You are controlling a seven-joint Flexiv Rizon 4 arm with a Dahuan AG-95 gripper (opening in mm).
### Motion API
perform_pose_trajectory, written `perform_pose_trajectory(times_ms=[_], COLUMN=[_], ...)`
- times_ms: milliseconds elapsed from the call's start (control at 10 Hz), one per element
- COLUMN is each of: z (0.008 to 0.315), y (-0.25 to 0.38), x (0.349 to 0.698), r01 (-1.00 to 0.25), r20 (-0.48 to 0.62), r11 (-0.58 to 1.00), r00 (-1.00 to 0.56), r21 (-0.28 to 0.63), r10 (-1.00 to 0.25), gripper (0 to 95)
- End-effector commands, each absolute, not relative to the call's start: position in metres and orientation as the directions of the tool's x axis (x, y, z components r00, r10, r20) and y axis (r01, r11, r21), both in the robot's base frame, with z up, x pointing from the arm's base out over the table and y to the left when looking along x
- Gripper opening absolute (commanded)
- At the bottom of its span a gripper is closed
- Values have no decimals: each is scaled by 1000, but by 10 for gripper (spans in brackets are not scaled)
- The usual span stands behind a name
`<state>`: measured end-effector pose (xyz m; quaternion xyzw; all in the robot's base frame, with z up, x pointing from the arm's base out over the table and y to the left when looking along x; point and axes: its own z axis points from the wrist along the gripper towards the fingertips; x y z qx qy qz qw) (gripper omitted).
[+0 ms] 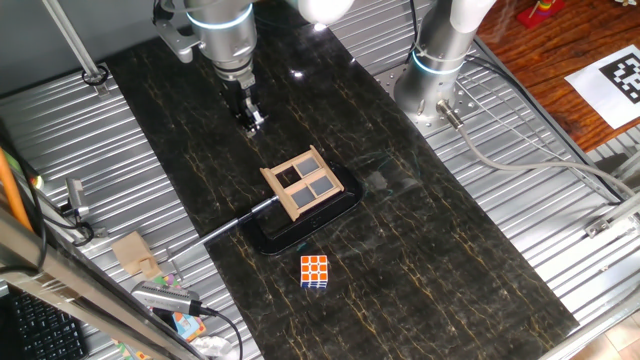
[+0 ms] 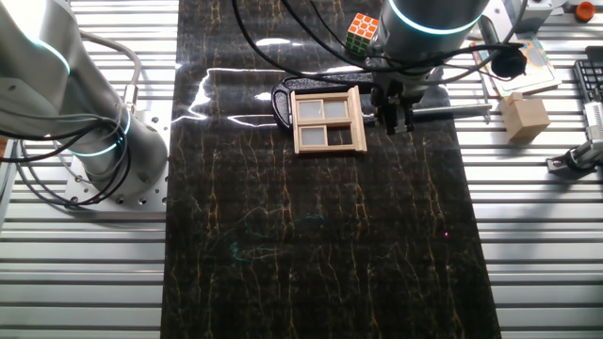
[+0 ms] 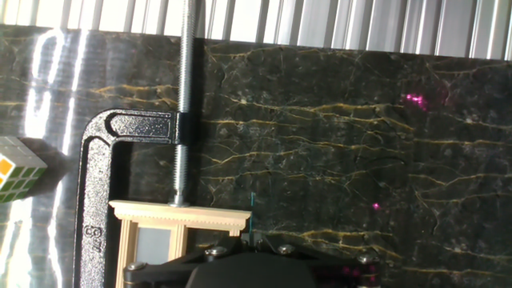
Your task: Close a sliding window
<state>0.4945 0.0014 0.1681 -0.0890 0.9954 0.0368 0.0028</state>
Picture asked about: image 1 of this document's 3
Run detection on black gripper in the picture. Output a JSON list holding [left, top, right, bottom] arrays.
[[219, 73, 266, 139]]

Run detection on small wooden sliding window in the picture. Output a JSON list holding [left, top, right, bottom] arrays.
[[259, 144, 346, 222]]

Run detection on black C-clamp with steel screw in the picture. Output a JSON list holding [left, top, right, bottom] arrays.
[[167, 158, 365, 257]]

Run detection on orange white Rubik's cube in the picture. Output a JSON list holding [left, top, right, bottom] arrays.
[[299, 254, 330, 290]]

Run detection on plain wooden toy block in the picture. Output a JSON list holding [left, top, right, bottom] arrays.
[[110, 230, 164, 280]]

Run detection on thin metal stand pole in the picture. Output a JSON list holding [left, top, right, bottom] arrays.
[[42, 0, 111, 97]]

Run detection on black marble pattern mat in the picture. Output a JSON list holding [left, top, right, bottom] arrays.
[[107, 0, 581, 360]]

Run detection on colourful picture cards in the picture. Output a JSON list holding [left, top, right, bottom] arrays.
[[149, 272, 207, 344]]

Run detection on crumpled white plastic wrap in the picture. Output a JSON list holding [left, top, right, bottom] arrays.
[[191, 334, 234, 359]]

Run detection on orange pole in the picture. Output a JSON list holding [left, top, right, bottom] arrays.
[[0, 147, 34, 234]]

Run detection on black computer keyboard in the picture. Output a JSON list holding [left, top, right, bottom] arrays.
[[8, 291, 90, 360]]

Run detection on brown wooden table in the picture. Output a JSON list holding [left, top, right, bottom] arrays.
[[474, 0, 640, 154]]

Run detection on white paper with black marker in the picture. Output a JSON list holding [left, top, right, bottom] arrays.
[[564, 43, 640, 130]]

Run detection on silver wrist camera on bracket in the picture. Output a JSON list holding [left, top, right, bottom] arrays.
[[151, 8, 202, 65]]

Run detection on small silver camera on mount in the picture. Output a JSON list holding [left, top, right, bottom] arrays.
[[64, 178, 91, 220]]

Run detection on silver depth camera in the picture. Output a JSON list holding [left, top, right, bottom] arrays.
[[130, 280, 204, 317]]

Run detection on black camera cable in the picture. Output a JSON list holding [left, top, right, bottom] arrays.
[[198, 305, 245, 360]]

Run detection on black cable along table edge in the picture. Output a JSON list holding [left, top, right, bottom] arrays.
[[464, 52, 624, 204]]

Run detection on aluminium frame beam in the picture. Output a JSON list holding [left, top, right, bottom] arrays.
[[0, 207, 209, 360]]

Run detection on thick grey robot base cable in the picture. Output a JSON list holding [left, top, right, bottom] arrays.
[[435, 98, 640, 201]]

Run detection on red ring stacking toy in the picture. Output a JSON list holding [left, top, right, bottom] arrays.
[[516, 0, 566, 30]]

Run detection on metal corner bracket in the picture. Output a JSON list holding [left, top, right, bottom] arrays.
[[583, 192, 640, 240]]

